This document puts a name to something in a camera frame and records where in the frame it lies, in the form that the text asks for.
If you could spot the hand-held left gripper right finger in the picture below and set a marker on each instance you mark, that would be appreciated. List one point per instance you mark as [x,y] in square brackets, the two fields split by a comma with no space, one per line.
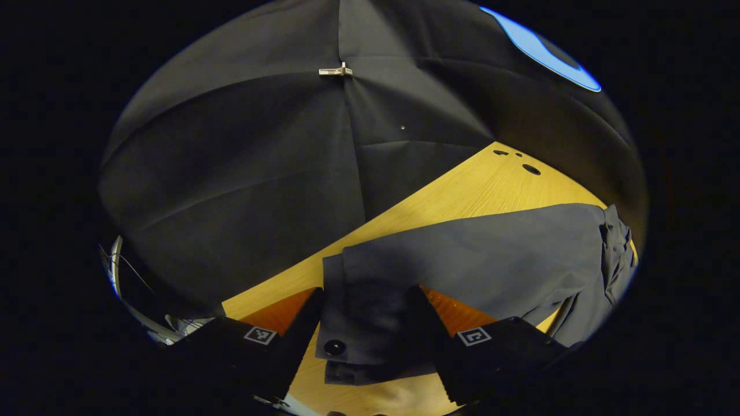
[430,341]

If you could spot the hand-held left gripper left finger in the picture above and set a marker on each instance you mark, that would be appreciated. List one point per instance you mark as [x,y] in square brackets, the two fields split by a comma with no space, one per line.
[300,341]

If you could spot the grey button shirt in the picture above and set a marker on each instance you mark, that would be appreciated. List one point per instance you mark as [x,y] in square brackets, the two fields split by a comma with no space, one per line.
[462,260]

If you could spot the black backdrop cloth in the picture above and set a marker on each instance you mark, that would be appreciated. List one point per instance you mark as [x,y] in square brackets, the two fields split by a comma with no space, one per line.
[231,173]

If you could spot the white cloth clip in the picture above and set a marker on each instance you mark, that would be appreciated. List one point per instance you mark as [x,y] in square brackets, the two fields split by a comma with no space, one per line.
[335,71]

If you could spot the white curved frame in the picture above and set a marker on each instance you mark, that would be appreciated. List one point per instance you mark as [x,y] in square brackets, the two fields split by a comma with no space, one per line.
[118,283]

